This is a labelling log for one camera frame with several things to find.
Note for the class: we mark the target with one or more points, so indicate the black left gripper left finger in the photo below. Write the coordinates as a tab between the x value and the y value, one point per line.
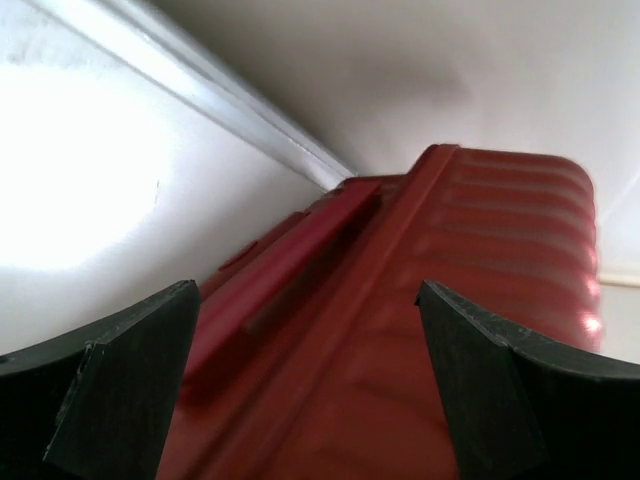
97	402

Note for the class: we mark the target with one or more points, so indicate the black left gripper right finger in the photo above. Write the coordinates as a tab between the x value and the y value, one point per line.
520	405

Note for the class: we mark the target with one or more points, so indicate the red hard-shell suitcase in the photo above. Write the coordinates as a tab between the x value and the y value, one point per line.
309	360

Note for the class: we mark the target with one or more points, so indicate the aluminium side rail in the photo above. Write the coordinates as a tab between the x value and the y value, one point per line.
153	45

